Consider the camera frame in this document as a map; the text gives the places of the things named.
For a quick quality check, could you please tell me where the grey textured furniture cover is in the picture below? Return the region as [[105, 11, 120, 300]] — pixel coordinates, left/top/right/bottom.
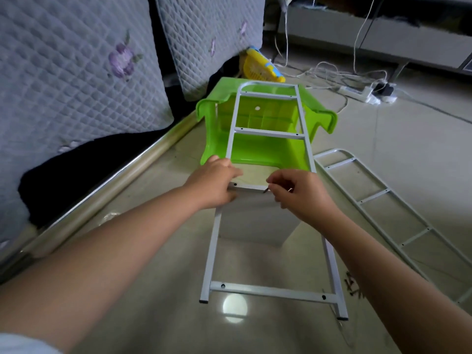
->
[[0, 0, 268, 251]]

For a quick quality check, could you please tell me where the person's left hand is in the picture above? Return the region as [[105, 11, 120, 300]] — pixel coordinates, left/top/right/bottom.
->
[[182, 154, 245, 211]]

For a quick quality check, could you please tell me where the person's white shirt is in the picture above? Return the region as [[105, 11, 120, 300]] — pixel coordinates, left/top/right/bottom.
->
[[0, 333, 61, 354]]

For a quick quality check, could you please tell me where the white power strip with plugs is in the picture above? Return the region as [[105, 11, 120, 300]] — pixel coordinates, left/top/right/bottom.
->
[[372, 80, 400, 105]]

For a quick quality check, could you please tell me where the pile of black screws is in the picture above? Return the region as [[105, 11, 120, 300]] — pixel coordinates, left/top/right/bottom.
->
[[344, 272, 367, 300]]

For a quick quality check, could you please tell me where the long white power strip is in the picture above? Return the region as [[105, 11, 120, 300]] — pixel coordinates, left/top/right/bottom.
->
[[338, 82, 382, 105]]

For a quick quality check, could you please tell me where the tangle of white cables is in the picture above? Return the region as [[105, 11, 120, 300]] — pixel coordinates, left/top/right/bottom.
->
[[275, 0, 392, 114]]

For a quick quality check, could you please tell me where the white metal frame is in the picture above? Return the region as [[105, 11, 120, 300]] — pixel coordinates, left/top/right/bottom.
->
[[313, 148, 472, 308], [198, 81, 350, 322]]

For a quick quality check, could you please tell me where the yellow plastic basket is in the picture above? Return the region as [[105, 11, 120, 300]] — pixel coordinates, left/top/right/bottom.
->
[[241, 45, 288, 85]]

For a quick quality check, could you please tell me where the green plastic stool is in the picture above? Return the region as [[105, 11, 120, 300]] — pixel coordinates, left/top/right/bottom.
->
[[195, 77, 339, 171]]

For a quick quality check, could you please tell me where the grey marble TV cabinet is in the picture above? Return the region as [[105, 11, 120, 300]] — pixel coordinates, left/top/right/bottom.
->
[[279, 0, 472, 72]]

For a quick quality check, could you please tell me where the person's left forearm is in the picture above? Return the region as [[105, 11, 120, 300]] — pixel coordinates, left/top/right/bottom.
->
[[0, 184, 207, 351]]

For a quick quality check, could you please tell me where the white wooden board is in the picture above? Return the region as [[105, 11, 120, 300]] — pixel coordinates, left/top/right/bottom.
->
[[217, 164, 302, 246]]

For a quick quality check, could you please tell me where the person's right hand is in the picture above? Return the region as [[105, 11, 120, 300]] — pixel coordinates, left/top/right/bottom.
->
[[265, 169, 342, 235]]

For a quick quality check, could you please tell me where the chrome metal base rail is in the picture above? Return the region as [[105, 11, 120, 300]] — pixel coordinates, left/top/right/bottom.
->
[[0, 110, 205, 283]]

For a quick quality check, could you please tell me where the long dark cable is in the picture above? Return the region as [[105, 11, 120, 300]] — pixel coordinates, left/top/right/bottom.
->
[[398, 92, 472, 127]]

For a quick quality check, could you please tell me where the person's right forearm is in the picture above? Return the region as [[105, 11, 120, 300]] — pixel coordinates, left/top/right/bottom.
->
[[321, 210, 472, 354]]

